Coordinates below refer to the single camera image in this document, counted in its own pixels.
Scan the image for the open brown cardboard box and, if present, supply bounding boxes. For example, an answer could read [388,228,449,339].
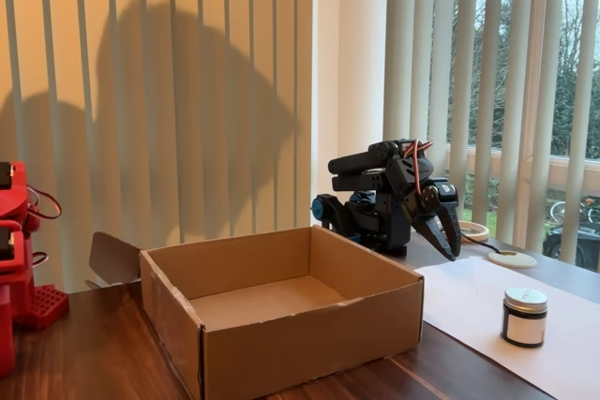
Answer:
[86,225,426,400]

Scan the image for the masking tape roll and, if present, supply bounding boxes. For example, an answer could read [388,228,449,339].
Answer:
[457,220,491,241]

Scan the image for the white paper sheet with circles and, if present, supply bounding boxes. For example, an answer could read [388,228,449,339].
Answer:
[414,257,600,400]

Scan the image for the black blue table clamp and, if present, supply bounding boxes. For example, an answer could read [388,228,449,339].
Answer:
[312,193,357,238]

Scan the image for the vertical window blinds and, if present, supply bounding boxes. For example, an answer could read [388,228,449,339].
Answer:
[0,0,314,293]
[382,0,600,273]

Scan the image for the bicycle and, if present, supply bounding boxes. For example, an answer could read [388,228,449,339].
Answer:
[547,197,600,227]

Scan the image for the thin black grommet cable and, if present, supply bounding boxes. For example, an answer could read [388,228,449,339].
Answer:
[459,230,504,256]

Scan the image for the beige window frame rail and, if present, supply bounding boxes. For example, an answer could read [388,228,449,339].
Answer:
[444,142,600,191]

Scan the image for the round white cable grommet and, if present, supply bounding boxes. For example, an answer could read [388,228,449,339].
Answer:
[487,249,539,271]

